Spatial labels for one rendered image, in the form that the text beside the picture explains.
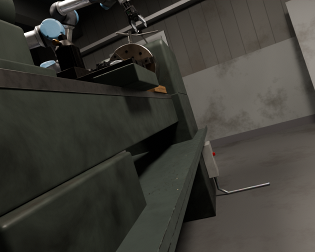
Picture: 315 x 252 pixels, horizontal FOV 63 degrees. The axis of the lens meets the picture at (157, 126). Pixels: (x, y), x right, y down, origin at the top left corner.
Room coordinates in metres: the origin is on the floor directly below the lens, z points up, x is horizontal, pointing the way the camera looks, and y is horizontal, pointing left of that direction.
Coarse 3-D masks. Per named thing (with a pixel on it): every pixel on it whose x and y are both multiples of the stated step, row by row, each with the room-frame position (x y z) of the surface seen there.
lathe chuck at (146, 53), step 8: (120, 48) 1.62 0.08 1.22; (128, 48) 1.60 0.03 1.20; (136, 48) 1.59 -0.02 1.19; (144, 48) 1.58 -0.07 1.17; (120, 56) 1.62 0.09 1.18; (128, 56) 1.61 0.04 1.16; (136, 56) 1.60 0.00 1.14; (144, 56) 1.58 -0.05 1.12; (152, 56) 1.58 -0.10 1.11; (152, 64) 1.58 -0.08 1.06
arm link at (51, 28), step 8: (40, 24) 1.37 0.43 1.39; (48, 24) 1.39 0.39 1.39; (56, 24) 1.40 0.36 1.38; (32, 32) 1.39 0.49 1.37; (40, 32) 1.38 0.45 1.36; (48, 32) 1.38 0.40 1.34; (56, 32) 1.39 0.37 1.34; (64, 32) 1.45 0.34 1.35; (32, 40) 1.39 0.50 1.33; (40, 40) 1.40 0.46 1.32; (48, 40) 1.41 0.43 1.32
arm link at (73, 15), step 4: (68, 12) 1.92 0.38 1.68; (72, 12) 1.96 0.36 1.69; (76, 12) 2.00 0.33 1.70; (68, 16) 1.93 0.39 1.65; (72, 16) 1.96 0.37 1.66; (76, 16) 1.99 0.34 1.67; (64, 20) 1.93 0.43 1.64; (68, 20) 1.95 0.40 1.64; (72, 20) 1.97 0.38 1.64; (76, 20) 2.01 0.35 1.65; (64, 24) 1.95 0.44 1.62; (68, 24) 1.95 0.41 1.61; (72, 24) 1.98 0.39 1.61; (64, 28) 1.97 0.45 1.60; (68, 28) 1.98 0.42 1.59; (72, 28) 2.01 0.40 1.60; (68, 32) 1.98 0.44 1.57; (68, 36) 1.99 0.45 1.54; (56, 60) 2.04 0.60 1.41
